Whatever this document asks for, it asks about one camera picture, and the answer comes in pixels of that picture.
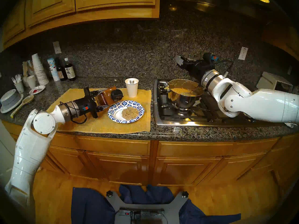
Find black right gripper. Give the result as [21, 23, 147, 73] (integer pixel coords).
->
[174, 55, 214, 80]

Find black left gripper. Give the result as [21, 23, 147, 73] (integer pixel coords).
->
[74, 87, 110, 119]

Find amber cinnamon bottle black cap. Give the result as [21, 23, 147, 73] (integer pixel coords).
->
[95, 86, 124, 106]

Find small cooked oatmeal portion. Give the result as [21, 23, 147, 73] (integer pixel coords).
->
[121, 108, 139, 120]
[121, 106, 138, 115]

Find blue patterned paper bowl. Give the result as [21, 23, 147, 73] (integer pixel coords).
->
[107, 100, 145, 123]

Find large cooked oatmeal batch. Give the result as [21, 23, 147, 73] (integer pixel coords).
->
[172, 87, 199, 97]

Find wooden spoon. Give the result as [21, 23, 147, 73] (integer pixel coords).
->
[10, 95, 34, 119]

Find grey bowl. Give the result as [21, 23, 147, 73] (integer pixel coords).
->
[0, 89, 20, 107]

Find yellow cloth mat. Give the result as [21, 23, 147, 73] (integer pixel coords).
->
[47, 88, 152, 134]

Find white paper cup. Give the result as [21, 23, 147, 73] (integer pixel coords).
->
[14, 81, 25, 94]
[25, 75, 37, 89]
[125, 78, 139, 98]

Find stainless steel pot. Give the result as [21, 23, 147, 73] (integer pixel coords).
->
[158, 79, 205, 111]

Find dark glass bottle white label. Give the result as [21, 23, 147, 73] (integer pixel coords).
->
[64, 58, 77, 81]

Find dark glass bottle tan label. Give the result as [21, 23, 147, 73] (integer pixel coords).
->
[56, 60, 67, 81]

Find blue white carton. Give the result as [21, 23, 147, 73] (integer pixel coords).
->
[47, 58, 61, 82]

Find steel gas cooktop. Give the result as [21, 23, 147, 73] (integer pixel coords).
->
[153, 79, 284, 127]

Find small white plate red scrap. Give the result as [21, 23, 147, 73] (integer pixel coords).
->
[29, 85, 46, 95]

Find stack of white paper cups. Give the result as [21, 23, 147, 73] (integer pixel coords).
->
[32, 53, 49, 86]

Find dark steel range hood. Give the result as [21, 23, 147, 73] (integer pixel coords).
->
[161, 0, 288, 21]

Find bundle of stirrers and utensils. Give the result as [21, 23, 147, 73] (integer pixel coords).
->
[22, 60, 35, 77]

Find white countertop appliance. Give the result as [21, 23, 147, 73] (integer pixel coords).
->
[256, 71, 293, 93]

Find dark blue blanket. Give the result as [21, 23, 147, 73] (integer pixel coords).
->
[71, 184, 241, 224]

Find wooden base cabinets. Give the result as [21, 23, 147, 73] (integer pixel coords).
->
[0, 120, 299, 193]

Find white appliance front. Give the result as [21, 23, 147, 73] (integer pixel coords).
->
[0, 123, 18, 186]

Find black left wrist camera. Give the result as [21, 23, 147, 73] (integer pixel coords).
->
[76, 99, 90, 111]

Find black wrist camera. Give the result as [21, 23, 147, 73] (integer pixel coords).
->
[76, 99, 90, 111]
[203, 53, 219, 62]

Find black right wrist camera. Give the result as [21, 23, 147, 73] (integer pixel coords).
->
[203, 53, 219, 62]

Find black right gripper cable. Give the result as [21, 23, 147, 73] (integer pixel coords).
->
[217, 59, 234, 78]

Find wide wooden wall cabinets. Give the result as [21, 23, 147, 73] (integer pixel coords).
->
[0, 0, 160, 51]

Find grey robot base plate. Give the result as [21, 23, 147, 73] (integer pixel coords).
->
[106, 190, 189, 224]

